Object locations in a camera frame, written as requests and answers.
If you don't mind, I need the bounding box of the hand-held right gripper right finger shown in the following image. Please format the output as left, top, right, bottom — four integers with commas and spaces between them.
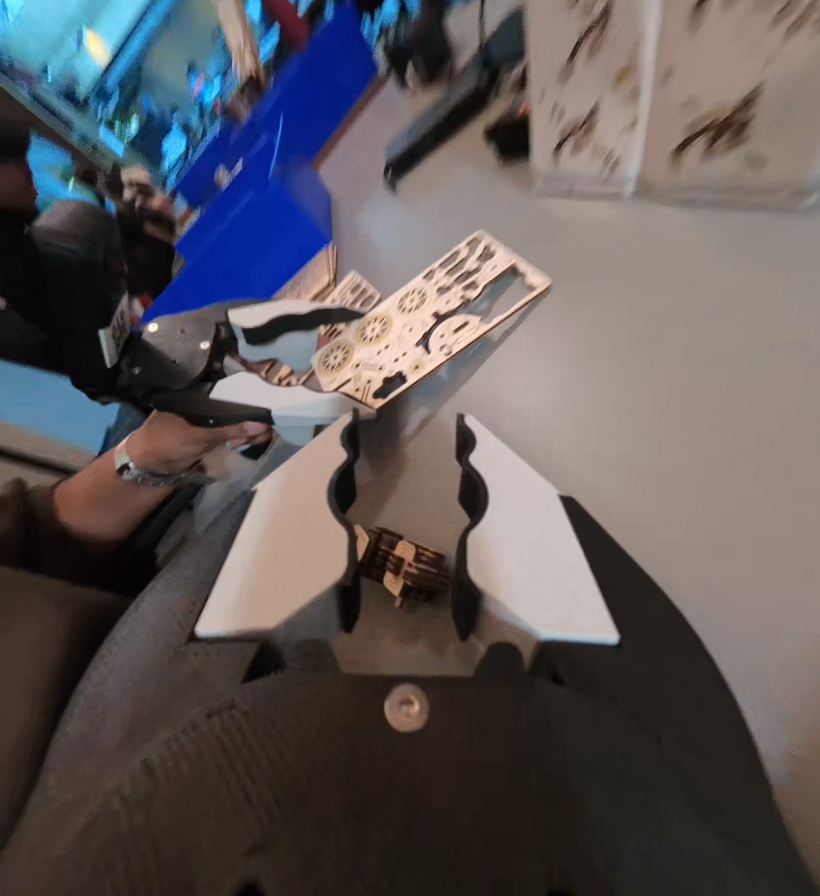
454, 413, 622, 676

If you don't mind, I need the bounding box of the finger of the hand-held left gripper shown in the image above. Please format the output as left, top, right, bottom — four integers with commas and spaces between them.
208, 367, 377, 424
227, 300, 384, 372

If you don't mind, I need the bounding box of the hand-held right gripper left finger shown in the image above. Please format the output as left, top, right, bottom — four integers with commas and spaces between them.
193, 409, 361, 676

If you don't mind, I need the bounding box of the wooden puzzle model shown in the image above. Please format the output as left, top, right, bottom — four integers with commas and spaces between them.
353, 525, 452, 609

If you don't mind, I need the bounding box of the large wooden parts sheet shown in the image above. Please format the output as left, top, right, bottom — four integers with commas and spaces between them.
311, 230, 552, 410

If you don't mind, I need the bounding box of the person's left forearm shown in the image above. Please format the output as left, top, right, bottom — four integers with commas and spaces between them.
0, 455, 173, 569

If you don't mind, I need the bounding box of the grey desk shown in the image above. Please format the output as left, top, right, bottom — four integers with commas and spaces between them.
200, 70, 820, 896

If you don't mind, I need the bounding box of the person's left hand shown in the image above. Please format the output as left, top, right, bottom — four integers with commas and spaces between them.
126, 409, 274, 478

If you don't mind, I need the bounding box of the wooden sheet stack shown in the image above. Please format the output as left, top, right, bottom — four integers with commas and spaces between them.
277, 241, 341, 302

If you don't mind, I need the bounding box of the silver mesh wristwatch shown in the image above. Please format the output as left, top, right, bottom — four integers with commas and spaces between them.
112, 437, 215, 487

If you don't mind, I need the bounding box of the long black device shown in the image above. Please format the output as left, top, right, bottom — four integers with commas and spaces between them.
382, 63, 502, 190

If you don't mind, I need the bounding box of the person's brown sweater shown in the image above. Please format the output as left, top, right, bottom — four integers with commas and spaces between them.
0, 553, 131, 896

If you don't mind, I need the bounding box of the black box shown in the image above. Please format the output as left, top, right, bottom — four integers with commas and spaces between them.
483, 105, 531, 162

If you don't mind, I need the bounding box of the white instruction booklet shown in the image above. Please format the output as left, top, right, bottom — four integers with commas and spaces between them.
525, 0, 820, 211

